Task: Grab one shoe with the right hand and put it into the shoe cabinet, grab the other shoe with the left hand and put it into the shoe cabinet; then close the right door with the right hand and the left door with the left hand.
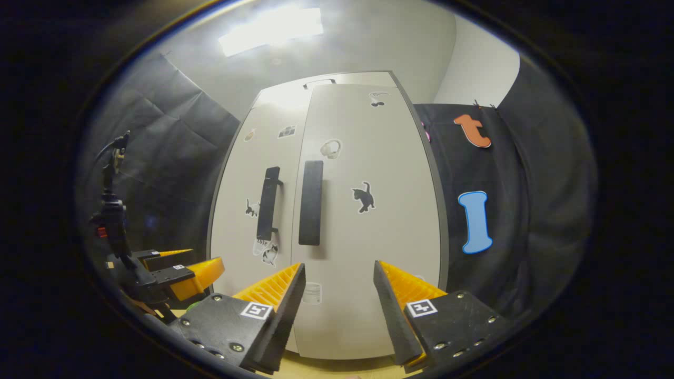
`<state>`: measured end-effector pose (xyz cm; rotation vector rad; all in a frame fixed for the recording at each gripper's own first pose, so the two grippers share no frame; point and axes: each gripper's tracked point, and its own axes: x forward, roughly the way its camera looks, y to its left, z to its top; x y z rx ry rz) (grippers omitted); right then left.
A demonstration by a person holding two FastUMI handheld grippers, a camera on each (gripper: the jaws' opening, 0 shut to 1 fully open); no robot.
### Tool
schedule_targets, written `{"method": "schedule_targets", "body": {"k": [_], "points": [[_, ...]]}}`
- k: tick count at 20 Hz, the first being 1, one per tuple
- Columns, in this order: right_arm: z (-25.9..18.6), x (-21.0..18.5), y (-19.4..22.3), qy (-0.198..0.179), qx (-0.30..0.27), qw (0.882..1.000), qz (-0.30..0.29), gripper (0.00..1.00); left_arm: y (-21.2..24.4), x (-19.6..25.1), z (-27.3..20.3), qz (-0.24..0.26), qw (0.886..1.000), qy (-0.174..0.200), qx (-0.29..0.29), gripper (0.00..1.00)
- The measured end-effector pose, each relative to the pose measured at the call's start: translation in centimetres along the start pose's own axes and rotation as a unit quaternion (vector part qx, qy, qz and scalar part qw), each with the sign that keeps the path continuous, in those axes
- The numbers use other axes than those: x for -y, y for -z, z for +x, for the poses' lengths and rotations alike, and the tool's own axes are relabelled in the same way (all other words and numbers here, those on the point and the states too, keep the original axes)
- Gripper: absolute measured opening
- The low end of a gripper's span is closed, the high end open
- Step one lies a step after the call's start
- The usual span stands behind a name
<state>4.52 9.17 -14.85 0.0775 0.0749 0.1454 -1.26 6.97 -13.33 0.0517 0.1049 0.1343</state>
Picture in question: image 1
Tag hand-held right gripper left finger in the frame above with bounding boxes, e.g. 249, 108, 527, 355
168, 263, 307, 375

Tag white cabinet door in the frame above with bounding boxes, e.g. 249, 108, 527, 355
291, 83, 448, 361
209, 92, 311, 316

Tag black door handle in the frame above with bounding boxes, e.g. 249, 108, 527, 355
256, 166, 284, 241
299, 161, 324, 246

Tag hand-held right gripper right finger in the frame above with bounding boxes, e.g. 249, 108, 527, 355
373, 260, 514, 374

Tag white shoe cabinet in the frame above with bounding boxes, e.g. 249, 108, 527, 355
207, 71, 451, 364

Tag black backdrop cloth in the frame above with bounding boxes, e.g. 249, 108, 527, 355
413, 53, 598, 322
79, 53, 240, 316

